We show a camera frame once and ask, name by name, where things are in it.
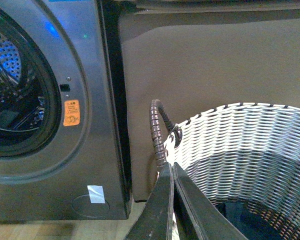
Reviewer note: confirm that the grey front-load washing machine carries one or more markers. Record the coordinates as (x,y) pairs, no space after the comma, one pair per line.
(61,156)

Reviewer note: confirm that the orange warning sticker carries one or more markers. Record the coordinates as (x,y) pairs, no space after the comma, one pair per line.
(71,113)

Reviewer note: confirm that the dark navy cloth garment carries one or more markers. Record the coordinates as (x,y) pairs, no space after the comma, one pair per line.
(249,224)

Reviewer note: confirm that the white tape piece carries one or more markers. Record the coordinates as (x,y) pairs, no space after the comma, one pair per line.
(96,194)

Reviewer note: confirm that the white woven laundry basket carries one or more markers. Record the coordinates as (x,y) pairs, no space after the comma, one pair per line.
(245,152)

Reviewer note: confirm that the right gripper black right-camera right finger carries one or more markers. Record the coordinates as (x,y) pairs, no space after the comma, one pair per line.
(196,217)

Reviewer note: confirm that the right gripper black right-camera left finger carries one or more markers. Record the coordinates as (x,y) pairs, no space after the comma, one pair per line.
(156,220)

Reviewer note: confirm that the brown sofa side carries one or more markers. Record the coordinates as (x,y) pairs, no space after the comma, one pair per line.
(198,55)

